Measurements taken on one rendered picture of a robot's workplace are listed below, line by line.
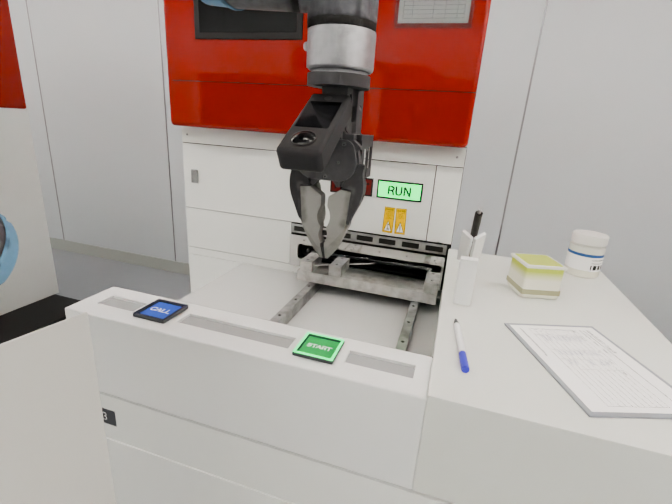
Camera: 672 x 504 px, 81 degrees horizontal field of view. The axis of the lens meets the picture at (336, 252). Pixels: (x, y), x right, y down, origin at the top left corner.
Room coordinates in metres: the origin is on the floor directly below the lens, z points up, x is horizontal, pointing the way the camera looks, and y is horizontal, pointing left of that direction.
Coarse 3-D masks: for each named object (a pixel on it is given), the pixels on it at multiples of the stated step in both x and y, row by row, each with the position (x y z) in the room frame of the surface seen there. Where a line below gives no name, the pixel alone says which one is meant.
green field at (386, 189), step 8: (384, 184) 1.03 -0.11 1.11; (392, 184) 1.02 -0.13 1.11; (400, 184) 1.02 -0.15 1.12; (408, 184) 1.01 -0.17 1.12; (384, 192) 1.03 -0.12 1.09; (392, 192) 1.02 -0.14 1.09; (400, 192) 1.01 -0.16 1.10; (408, 192) 1.01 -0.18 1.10; (416, 192) 1.00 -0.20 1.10; (416, 200) 1.00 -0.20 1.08
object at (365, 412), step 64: (128, 320) 0.51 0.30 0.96; (192, 320) 0.53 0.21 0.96; (256, 320) 0.53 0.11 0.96; (128, 384) 0.50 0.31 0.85; (192, 384) 0.47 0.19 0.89; (256, 384) 0.44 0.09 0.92; (320, 384) 0.41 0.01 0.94; (384, 384) 0.40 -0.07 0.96; (320, 448) 0.41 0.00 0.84; (384, 448) 0.39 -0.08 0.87
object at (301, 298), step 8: (304, 288) 0.92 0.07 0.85; (312, 288) 0.93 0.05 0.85; (296, 296) 0.87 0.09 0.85; (304, 296) 0.88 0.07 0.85; (312, 296) 0.93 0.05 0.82; (288, 304) 0.82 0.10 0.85; (296, 304) 0.83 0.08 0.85; (304, 304) 0.88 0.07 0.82; (280, 312) 0.78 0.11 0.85; (288, 312) 0.79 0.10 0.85; (296, 312) 0.83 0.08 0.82; (272, 320) 0.74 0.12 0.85; (280, 320) 0.75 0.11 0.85; (288, 320) 0.79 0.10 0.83
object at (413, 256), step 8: (296, 240) 1.09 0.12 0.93; (304, 240) 1.08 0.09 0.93; (296, 248) 1.09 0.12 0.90; (344, 248) 1.04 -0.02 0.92; (352, 248) 1.04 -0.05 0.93; (360, 248) 1.03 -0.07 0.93; (368, 248) 1.02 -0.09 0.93; (376, 248) 1.02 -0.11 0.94; (384, 248) 1.01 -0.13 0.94; (392, 248) 1.02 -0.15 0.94; (296, 256) 1.08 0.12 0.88; (384, 256) 1.01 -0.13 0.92; (392, 256) 1.01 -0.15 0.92; (400, 256) 1.00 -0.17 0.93; (408, 256) 0.99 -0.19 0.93; (416, 256) 0.99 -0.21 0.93; (424, 256) 0.98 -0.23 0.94; (432, 256) 0.98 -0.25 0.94; (440, 256) 0.97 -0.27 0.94; (296, 264) 1.08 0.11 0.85; (432, 264) 0.98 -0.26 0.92; (440, 264) 0.97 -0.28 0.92; (376, 272) 1.02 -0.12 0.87; (384, 272) 1.01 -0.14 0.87; (392, 272) 1.02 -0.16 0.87; (424, 280) 0.98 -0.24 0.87; (440, 280) 0.97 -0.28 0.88
